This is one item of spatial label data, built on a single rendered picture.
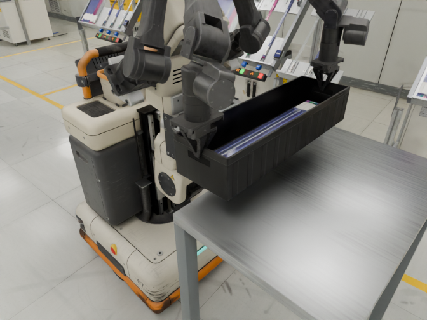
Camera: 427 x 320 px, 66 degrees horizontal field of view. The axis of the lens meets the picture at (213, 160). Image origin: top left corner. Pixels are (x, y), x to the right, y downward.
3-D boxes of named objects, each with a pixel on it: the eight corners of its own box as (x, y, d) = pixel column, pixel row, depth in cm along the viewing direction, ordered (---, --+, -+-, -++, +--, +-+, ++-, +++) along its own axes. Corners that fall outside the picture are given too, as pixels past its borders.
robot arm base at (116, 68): (138, 59, 98) (101, 68, 91) (149, 46, 92) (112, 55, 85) (150, 86, 99) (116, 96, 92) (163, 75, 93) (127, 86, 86)
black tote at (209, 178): (297, 105, 118) (301, 75, 112) (343, 119, 108) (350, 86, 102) (176, 172, 84) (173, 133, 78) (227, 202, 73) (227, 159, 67)
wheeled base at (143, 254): (79, 238, 175) (67, 202, 162) (170, 185, 214) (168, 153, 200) (157, 322, 137) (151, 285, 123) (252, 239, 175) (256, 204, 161)
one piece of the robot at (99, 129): (88, 222, 166) (40, 56, 120) (171, 176, 199) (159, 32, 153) (126, 259, 147) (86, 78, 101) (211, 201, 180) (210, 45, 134)
